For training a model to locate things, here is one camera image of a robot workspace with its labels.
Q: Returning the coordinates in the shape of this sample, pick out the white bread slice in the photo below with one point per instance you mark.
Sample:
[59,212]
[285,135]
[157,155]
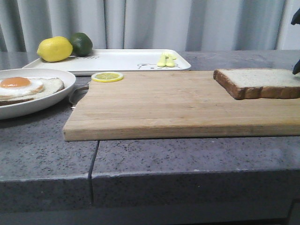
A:
[253,83]

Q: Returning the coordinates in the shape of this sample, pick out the white round plate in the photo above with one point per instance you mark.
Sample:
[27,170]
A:
[28,107]

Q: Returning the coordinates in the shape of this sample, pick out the white bear tray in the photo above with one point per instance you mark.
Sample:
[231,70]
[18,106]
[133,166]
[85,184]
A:
[114,60]

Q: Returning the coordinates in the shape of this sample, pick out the bottom bread slice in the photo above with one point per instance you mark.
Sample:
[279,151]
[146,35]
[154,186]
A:
[51,86]

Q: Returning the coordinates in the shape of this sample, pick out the yellow plastic fork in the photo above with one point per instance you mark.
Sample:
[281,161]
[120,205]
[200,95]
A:
[162,60]

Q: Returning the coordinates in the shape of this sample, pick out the grey curtain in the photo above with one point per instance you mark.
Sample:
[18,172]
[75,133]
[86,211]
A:
[182,25]

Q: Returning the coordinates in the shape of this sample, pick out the wooden cutting board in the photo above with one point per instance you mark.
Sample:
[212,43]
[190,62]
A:
[152,104]

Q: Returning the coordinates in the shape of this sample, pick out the lemon slice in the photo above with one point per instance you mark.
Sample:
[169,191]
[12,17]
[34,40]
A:
[107,77]

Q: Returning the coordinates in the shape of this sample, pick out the green lime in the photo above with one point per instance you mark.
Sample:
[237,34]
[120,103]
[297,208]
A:
[82,44]

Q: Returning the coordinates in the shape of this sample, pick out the yellow lemon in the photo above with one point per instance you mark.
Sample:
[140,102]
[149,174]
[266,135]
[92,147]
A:
[55,49]

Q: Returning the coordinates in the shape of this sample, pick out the fried egg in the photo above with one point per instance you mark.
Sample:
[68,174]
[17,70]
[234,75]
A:
[19,86]

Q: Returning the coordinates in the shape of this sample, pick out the metal board handle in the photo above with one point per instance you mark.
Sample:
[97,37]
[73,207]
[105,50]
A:
[77,94]

